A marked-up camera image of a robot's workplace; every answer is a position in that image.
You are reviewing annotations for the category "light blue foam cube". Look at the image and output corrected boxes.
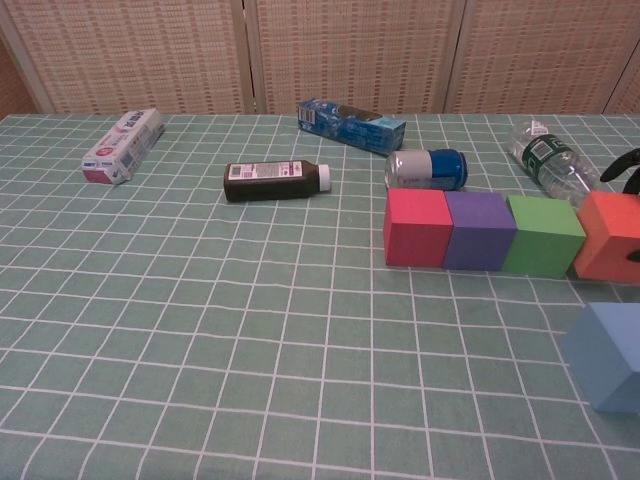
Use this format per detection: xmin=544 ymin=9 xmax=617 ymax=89
xmin=559 ymin=301 xmax=640 ymax=414

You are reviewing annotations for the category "green foam cube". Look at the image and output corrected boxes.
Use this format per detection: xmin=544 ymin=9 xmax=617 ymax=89
xmin=501 ymin=194 xmax=587 ymax=280

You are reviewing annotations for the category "pink white toothpaste box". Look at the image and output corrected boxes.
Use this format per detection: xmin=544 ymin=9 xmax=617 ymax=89
xmin=82 ymin=107 xmax=166 ymax=187

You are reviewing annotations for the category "clear water bottle green label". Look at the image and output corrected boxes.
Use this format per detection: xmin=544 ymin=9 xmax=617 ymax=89
xmin=507 ymin=119 xmax=604 ymax=209

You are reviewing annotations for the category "woven bamboo folding screen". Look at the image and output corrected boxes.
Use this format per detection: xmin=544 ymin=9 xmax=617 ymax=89
xmin=0 ymin=0 xmax=640 ymax=121

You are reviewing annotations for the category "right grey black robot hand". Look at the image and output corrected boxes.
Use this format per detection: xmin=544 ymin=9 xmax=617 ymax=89
xmin=599 ymin=152 xmax=640 ymax=264

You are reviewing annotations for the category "pink foam cube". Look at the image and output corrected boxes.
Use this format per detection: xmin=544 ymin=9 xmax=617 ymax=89
xmin=383 ymin=188 xmax=454 ymax=269

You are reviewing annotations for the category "blue cookie box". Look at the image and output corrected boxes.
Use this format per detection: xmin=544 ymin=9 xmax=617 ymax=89
xmin=296 ymin=97 xmax=407 ymax=156

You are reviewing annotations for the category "purple foam cube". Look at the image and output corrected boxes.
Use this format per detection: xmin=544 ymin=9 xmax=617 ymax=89
xmin=442 ymin=191 xmax=518 ymax=273

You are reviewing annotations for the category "brown medicine bottle white cap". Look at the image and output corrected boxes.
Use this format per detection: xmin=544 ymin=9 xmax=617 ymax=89
xmin=222 ymin=160 xmax=332 ymax=203

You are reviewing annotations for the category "green checked tablecloth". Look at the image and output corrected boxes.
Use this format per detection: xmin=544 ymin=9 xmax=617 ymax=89
xmin=0 ymin=113 xmax=640 ymax=480

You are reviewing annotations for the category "blue silver drink can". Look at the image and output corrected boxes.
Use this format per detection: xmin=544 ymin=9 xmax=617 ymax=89
xmin=384 ymin=148 xmax=469 ymax=192

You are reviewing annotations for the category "orange foam cube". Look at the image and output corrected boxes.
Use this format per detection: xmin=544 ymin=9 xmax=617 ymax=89
xmin=573 ymin=190 xmax=640 ymax=286

